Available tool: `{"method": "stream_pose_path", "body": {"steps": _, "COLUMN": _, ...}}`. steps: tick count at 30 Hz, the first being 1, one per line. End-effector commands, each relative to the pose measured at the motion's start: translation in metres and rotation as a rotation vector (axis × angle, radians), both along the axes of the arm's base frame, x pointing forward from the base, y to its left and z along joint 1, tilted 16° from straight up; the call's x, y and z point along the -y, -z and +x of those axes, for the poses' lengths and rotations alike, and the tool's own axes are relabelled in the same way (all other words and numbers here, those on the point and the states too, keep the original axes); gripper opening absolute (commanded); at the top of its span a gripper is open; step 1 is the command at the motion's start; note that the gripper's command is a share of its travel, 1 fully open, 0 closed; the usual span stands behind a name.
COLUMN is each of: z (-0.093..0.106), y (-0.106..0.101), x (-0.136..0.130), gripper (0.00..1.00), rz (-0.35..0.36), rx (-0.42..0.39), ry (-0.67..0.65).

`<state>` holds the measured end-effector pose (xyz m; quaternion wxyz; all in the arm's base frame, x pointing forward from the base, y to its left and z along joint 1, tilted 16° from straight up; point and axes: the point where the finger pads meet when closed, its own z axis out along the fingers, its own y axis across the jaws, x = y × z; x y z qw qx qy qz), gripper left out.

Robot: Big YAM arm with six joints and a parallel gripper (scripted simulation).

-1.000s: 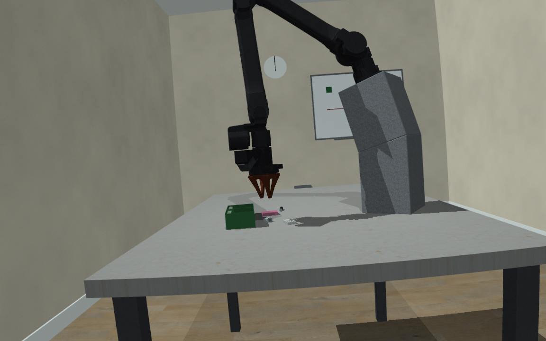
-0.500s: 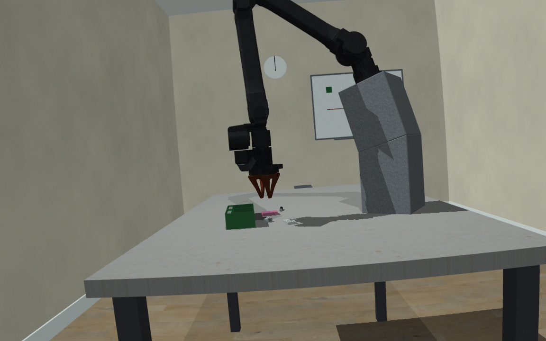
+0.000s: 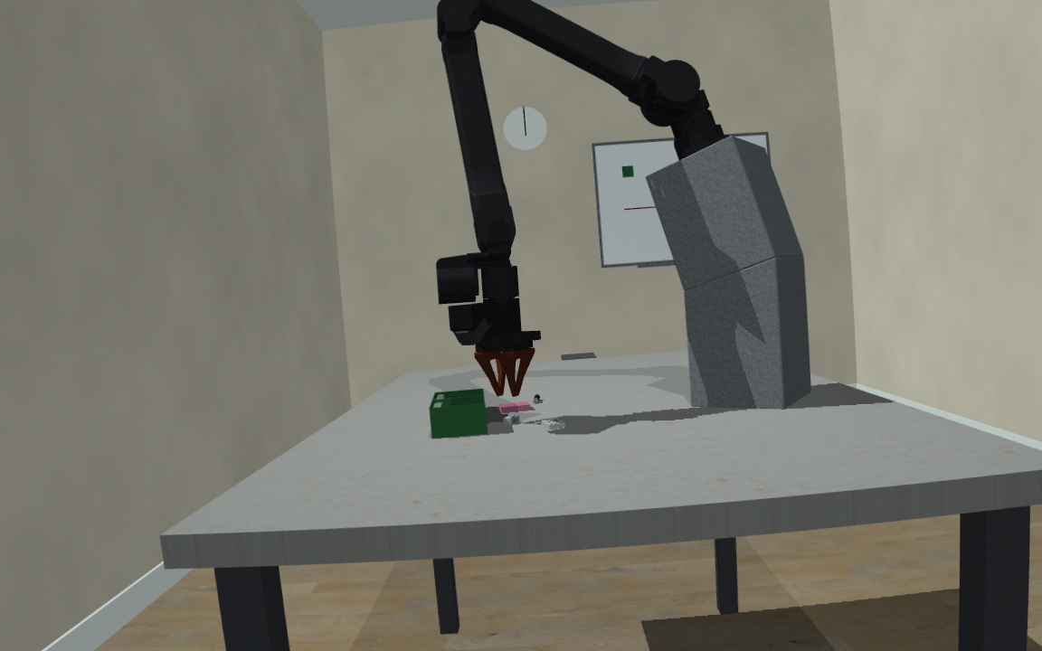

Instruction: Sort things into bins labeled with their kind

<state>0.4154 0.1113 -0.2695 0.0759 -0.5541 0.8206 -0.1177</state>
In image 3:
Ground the green rack of bins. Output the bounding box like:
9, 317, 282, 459
430, 389, 488, 439

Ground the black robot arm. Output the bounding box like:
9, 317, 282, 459
436, 0, 729, 345

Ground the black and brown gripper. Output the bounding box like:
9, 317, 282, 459
474, 298, 541, 397

